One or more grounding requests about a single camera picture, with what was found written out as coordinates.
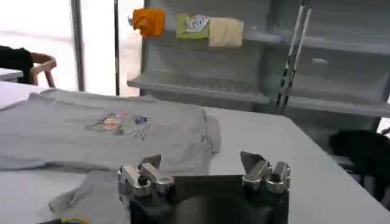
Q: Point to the black jacket with white stripes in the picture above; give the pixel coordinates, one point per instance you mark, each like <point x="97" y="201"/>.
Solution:
<point x="15" y="61"/>

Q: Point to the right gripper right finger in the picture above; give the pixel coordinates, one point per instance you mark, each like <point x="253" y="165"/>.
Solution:
<point x="259" y="173"/>

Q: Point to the grey printed t-shirt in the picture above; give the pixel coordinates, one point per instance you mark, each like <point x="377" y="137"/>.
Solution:
<point x="61" y="140"/>

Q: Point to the thin dark window post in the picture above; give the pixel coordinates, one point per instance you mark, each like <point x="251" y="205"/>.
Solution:
<point x="116" y="45"/>

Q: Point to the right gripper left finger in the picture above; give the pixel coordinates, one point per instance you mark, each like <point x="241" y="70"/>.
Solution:
<point x="152" y="178"/>

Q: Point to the brown wooden chair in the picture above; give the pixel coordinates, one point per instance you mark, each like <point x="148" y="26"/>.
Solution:
<point x="45" y="65"/>

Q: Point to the grey shelf rack with clothes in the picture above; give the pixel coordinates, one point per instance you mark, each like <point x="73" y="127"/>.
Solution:
<point x="198" y="70"/>

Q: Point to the grey window frame post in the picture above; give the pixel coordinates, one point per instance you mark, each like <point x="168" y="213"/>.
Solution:
<point x="77" y="45"/>

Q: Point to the empty grey shelf rack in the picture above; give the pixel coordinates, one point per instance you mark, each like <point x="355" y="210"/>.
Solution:
<point x="341" y="76"/>

